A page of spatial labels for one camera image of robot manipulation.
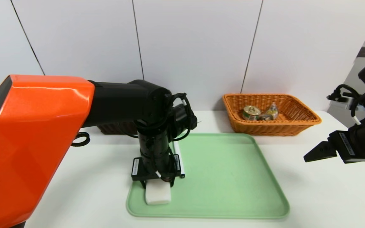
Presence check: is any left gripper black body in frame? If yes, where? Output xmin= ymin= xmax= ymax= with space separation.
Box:
xmin=131 ymin=131 xmax=182 ymax=181

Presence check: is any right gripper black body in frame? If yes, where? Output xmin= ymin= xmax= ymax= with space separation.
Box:
xmin=327 ymin=123 xmax=365 ymax=164

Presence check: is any white soap bar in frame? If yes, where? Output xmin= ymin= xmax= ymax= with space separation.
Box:
xmin=145 ymin=182 xmax=172 ymax=206

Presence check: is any thick white marker black tip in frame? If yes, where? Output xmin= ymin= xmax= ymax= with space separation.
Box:
xmin=173 ymin=141 xmax=186 ymax=179

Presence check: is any small tin can gold lid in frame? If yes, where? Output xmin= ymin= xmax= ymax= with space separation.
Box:
xmin=242 ymin=105 xmax=262 ymax=121

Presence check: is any dark brown wicker basket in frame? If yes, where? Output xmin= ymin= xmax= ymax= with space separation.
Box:
xmin=97 ymin=122 xmax=138 ymax=135

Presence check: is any orange wicker basket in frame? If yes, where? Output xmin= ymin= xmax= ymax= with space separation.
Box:
xmin=222 ymin=93 xmax=322 ymax=137

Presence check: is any light green plastic tray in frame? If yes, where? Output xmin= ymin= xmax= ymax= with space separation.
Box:
xmin=126 ymin=133 xmax=290 ymax=219

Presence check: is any clear wrapped snack packet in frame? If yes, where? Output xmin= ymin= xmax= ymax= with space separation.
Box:
xmin=260 ymin=103 xmax=279 ymax=121

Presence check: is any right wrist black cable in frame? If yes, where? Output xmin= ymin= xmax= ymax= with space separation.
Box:
xmin=326 ymin=84 xmax=365 ymax=126

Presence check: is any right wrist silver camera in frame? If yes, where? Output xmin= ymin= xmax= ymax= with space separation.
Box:
xmin=328 ymin=94 xmax=361 ymax=110

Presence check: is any left elbow black cable loop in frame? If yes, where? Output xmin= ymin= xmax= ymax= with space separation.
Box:
xmin=71 ymin=132 xmax=91 ymax=147

